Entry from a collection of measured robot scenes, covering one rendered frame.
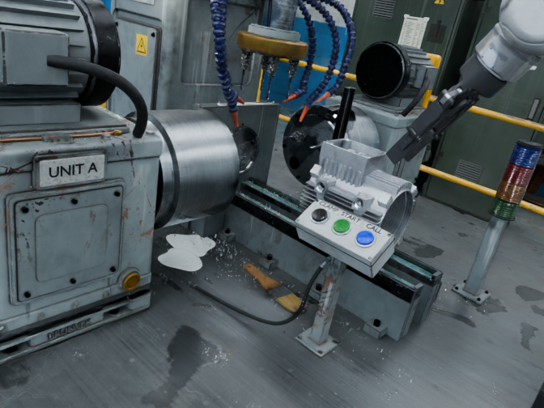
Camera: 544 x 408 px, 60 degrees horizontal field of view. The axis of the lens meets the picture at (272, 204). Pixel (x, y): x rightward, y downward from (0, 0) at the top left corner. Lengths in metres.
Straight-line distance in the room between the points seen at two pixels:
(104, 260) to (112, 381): 0.20
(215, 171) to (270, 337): 0.35
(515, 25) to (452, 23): 3.67
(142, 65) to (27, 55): 0.64
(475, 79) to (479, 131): 3.35
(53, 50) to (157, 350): 0.53
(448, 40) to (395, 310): 3.47
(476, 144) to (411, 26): 1.15
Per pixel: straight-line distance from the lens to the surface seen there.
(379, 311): 1.07
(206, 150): 0.97
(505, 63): 0.86
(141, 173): 0.86
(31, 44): 0.75
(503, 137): 4.18
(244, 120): 1.32
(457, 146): 4.29
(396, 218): 1.15
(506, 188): 1.26
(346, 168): 1.05
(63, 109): 0.83
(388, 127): 1.54
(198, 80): 1.35
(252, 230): 1.24
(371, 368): 0.98
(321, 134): 1.40
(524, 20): 0.66
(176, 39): 1.28
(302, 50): 1.20
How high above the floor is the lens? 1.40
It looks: 22 degrees down
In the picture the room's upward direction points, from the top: 11 degrees clockwise
